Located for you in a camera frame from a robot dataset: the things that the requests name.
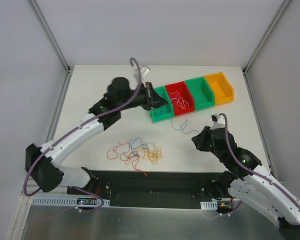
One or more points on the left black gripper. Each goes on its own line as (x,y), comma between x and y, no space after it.
(149,96)

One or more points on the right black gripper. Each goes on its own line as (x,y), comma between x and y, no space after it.
(205,139)

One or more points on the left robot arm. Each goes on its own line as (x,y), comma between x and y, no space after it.
(44,163)

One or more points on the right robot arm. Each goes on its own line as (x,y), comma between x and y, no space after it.
(247,180)

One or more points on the near green bin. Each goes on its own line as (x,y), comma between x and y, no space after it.
(164,112)

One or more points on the green bin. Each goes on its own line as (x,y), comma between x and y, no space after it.
(164,112)
(201,92)

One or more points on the red bin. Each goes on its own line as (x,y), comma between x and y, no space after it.
(181,98)

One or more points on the far green bin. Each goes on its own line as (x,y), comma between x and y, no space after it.
(201,92)

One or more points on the yellow bin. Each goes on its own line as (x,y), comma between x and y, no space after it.
(222,89)

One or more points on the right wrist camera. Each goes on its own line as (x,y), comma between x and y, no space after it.
(217,118)

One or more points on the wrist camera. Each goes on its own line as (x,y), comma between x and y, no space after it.
(217,118)
(144,70)

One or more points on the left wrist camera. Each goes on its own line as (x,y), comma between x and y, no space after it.
(144,70)

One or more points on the right white cable duct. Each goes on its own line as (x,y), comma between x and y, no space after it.
(209,205)

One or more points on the white cable duct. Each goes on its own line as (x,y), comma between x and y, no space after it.
(69,201)
(209,205)

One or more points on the left aluminium frame post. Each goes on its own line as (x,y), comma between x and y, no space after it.
(49,34)

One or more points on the aluminium frame post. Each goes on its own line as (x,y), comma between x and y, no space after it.
(267,34)
(49,34)

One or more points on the left white cable duct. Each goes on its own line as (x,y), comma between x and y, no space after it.
(69,201)

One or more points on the right aluminium frame post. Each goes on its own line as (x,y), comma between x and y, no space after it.
(267,34)

